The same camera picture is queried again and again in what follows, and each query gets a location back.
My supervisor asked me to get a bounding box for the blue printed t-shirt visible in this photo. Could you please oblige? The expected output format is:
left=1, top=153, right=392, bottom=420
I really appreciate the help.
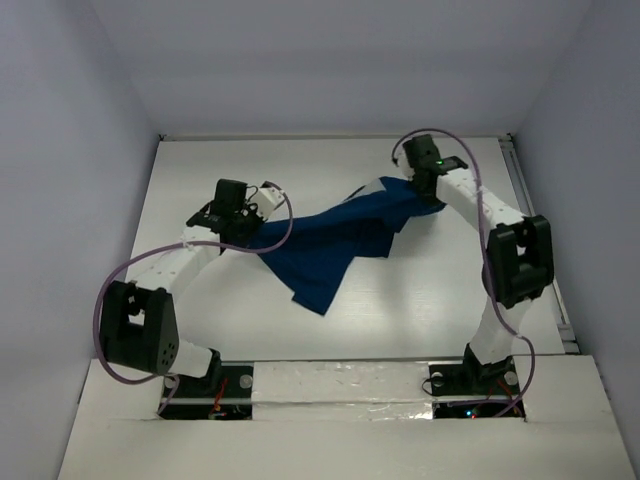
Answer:
left=260, top=176, right=444, bottom=315

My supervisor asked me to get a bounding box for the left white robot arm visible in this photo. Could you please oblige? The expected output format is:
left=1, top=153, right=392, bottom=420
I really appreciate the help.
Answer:
left=93, top=179, right=286, bottom=395

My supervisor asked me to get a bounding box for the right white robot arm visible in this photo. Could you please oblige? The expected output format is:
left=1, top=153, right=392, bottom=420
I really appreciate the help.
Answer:
left=393, top=133, right=554, bottom=392

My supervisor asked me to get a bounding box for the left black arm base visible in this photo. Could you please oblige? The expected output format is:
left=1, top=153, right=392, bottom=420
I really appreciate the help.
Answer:
left=160, top=362, right=254, bottom=421

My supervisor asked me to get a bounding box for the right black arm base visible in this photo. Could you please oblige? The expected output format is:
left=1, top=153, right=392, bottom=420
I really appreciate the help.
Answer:
left=421, top=362, right=525, bottom=420

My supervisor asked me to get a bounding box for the white foam strip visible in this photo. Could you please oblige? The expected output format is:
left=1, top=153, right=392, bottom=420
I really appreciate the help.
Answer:
left=251, top=361, right=433, bottom=422

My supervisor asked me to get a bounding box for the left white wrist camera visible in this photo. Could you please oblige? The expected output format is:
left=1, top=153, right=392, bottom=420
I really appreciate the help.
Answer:
left=247, top=182, right=284, bottom=221

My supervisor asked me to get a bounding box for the aluminium rail at right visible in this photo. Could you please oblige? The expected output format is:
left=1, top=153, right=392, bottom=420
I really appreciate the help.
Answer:
left=498, top=135, right=581, bottom=355

